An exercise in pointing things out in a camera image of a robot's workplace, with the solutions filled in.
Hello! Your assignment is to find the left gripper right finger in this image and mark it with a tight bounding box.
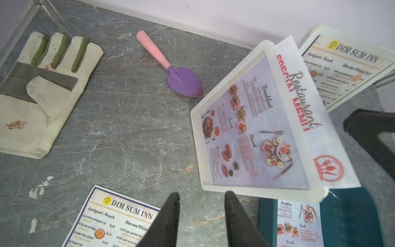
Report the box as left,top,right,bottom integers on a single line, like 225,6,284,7
224,191,270,247

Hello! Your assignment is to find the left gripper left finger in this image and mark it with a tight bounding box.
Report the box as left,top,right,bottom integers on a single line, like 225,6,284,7
137,192,180,247

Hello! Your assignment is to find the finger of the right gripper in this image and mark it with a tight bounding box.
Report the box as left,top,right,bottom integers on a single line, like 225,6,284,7
343,109,395,179

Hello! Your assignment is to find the restaurant special menu sheet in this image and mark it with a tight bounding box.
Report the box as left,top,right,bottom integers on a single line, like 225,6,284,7
200,35,362,189

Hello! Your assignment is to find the Dim Sum Inn menu sheet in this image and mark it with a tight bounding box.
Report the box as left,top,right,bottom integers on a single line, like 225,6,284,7
63,185,160,247

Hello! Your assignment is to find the white menu holder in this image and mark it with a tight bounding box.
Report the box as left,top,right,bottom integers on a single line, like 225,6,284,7
297,25,395,113
190,40,328,203

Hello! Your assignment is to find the rear Dim Sum menu sheet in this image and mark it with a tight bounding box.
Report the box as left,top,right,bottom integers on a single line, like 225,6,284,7
302,34,394,109

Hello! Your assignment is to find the teal plastic tray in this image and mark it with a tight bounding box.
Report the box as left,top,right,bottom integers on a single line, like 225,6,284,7
258,186,385,247

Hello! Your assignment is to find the pink purple toy trowel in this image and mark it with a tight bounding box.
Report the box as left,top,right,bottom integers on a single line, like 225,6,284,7
136,30,204,98

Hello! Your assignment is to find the white green work glove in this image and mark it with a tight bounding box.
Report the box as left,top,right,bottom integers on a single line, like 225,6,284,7
1,31,103,159

